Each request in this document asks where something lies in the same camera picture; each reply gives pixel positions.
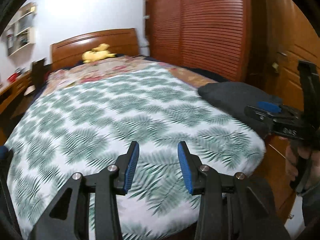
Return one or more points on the person's right hand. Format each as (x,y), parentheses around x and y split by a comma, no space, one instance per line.
(291,160)

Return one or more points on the dark blue bed sheet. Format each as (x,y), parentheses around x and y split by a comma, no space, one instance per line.
(205,73)

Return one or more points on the yellow plush toy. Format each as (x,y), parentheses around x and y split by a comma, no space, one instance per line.
(96,55)

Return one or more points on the person's dark clothing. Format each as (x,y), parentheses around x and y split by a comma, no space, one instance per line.
(265,190)

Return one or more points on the bed with leaf-print cover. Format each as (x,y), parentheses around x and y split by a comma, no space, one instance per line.
(100,110)

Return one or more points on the wooden panelled door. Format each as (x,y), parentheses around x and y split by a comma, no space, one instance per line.
(287,30)

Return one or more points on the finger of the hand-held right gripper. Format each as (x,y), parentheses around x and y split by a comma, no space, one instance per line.
(268,107)
(257,116)

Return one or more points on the wooden louvred wardrobe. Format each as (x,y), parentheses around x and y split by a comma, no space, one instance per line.
(205,30)

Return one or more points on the wooden desk with cabinets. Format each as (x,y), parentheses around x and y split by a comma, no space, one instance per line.
(15,85)

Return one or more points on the white wall shelf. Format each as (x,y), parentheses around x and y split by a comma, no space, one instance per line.
(31,35)

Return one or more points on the black button shirt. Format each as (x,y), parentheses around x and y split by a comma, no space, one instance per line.
(225,95)

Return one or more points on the navy folded garment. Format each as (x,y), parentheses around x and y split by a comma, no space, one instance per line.
(3,152)

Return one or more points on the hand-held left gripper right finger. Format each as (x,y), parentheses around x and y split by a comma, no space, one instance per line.
(185,170)

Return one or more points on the red bowl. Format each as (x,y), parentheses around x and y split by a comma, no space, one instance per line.
(13,78)

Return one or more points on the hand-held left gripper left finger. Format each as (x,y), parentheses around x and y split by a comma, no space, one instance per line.
(131,167)

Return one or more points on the dark wooden chair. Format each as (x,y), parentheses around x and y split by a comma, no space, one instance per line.
(38,72)

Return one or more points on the silver pot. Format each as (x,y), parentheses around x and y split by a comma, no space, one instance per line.
(18,70)

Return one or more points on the wooden bed headboard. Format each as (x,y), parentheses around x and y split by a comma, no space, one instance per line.
(100,40)

